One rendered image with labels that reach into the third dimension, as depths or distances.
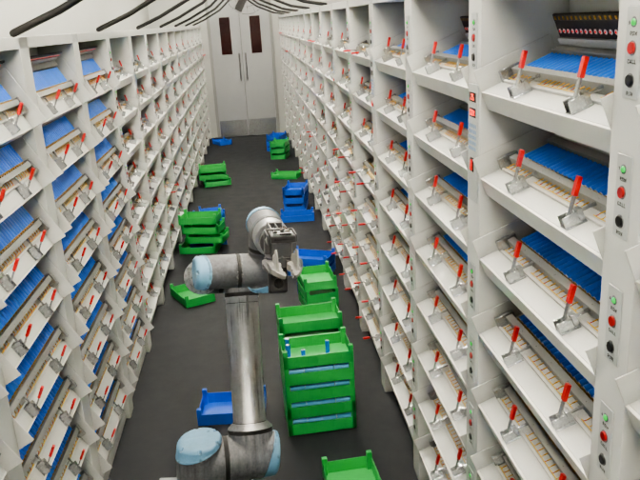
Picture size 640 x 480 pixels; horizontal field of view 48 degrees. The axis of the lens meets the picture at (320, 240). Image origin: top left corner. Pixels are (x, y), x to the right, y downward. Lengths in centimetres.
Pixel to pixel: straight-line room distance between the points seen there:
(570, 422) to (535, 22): 86
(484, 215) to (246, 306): 99
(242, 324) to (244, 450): 41
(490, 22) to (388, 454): 192
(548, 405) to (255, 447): 118
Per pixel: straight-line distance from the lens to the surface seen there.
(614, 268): 116
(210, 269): 185
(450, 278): 219
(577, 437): 145
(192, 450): 242
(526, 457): 174
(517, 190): 156
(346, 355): 306
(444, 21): 239
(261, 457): 245
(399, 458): 305
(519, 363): 170
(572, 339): 137
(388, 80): 307
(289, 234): 166
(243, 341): 243
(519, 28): 171
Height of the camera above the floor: 173
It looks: 17 degrees down
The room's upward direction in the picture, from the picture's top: 3 degrees counter-clockwise
